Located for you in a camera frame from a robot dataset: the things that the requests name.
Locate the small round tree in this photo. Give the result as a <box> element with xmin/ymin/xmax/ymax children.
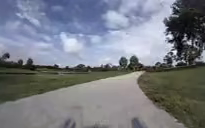
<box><xmin>118</xmin><ymin>56</ymin><xmax>129</xmax><ymax>70</ymax></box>
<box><xmin>128</xmin><ymin>54</ymin><xmax>140</xmax><ymax>70</ymax></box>

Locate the distant row of trees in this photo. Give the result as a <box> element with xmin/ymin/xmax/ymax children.
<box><xmin>0</xmin><ymin>48</ymin><xmax>178</xmax><ymax>72</ymax></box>

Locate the grey paved path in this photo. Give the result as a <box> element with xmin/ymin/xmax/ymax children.
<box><xmin>0</xmin><ymin>70</ymin><xmax>188</xmax><ymax>128</ymax></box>

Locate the robot's own part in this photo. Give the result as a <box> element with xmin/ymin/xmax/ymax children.
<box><xmin>62</xmin><ymin>118</ymin><xmax>77</xmax><ymax>128</ymax></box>
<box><xmin>131</xmin><ymin>116</ymin><xmax>146</xmax><ymax>128</ymax></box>

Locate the grass field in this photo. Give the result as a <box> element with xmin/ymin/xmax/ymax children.
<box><xmin>0</xmin><ymin>67</ymin><xmax>135</xmax><ymax>108</ymax></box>

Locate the grass verge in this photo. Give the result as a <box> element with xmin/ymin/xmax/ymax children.
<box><xmin>137</xmin><ymin>64</ymin><xmax>205</xmax><ymax>128</ymax></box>

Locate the tall dark tree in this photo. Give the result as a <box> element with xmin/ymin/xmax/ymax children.
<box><xmin>162</xmin><ymin>0</ymin><xmax>205</xmax><ymax>67</ymax></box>

